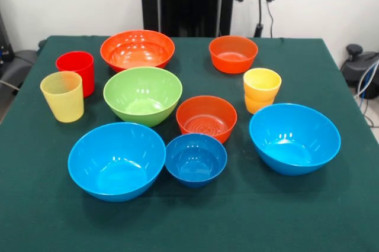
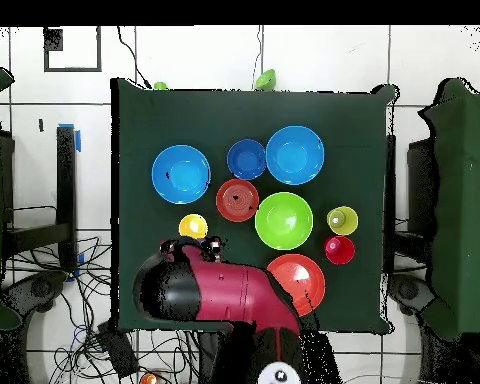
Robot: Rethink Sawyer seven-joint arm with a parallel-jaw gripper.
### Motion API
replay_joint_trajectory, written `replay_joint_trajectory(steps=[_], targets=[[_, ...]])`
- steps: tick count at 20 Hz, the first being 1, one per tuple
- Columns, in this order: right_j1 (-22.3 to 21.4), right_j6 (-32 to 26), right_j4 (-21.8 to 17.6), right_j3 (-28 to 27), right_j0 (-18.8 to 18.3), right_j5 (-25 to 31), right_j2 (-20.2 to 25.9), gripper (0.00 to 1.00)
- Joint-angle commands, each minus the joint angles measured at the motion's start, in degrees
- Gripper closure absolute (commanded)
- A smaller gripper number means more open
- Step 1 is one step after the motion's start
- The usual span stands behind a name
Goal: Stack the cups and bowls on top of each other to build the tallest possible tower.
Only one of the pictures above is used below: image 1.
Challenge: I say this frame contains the stack of yellow cups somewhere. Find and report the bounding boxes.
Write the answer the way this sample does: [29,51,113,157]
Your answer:
[243,67,282,115]

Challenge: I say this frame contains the orange bowl with ringed bottom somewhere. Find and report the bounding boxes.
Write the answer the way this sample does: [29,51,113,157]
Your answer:
[175,95,238,144]

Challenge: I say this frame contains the small plain orange bowl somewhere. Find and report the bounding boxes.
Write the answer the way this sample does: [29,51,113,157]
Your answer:
[208,35,259,75]

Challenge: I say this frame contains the large orange bowl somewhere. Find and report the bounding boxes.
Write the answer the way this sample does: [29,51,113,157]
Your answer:
[99,29,176,73]

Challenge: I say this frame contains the green bowl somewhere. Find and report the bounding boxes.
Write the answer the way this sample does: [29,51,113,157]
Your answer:
[102,66,184,128]

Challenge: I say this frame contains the large blue bowl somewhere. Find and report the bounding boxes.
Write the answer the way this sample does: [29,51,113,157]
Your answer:
[67,122,167,203]
[249,103,342,176]

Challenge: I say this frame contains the red cup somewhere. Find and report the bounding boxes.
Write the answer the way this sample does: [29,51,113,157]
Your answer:
[55,51,96,98]

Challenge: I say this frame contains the small dark blue bowl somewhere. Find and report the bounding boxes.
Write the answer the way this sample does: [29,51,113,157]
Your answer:
[164,133,229,189]

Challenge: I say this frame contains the translucent yellow cup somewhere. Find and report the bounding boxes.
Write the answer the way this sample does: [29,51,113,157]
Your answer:
[40,71,85,124]

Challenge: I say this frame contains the dark green tablecloth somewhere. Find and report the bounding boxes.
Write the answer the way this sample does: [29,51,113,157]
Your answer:
[0,35,379,252]

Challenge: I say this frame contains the thin black cable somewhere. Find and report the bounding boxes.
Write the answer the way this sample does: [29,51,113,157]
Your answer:
[267,0,275,38]

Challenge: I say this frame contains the black cable with plug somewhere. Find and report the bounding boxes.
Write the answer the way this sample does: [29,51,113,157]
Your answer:
[254,0,265,38]

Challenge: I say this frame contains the white and blue cables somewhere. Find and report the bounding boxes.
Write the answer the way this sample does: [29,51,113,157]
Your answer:
[354,59,379,128]

